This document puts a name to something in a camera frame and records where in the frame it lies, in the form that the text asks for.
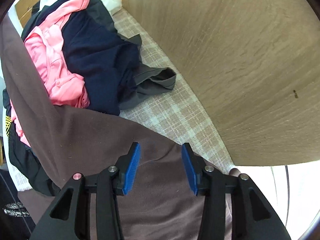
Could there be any light oak board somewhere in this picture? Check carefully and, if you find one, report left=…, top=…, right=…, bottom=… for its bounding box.
left=122, top=0, right=320, bottom=167

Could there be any navy and grey garment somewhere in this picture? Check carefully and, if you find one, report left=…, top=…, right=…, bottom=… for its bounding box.
left=61, top=0, right=177, bottom=117

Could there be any black speckled jacket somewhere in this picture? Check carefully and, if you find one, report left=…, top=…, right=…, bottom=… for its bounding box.
left=0, top=169, right=37, bottom=240

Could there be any black garment with yellow print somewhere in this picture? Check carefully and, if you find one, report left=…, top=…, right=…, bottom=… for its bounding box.
left=2, top=0, right=118, bottom=197

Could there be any brown fleece garment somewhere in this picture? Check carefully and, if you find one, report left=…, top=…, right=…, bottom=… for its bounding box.
left=0, top=17, right=240, bottom=240

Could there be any plaid blanket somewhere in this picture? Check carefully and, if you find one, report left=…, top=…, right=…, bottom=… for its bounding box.
left=111, top=7, right=237, bottom=175

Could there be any pine wood board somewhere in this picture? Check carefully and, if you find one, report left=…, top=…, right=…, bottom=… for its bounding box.
left=15, top=0, right=48, bottom=28

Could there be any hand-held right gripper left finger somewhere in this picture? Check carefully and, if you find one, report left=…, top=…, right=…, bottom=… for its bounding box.
left=30, top=142, right=141, bottom=240

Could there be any pink garment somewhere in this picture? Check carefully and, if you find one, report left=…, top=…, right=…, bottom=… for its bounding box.
left=10, top=0, right=90, bottom=147

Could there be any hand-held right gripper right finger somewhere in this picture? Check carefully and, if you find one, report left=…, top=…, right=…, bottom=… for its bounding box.
left=181, top=142, right=292, bottom=240

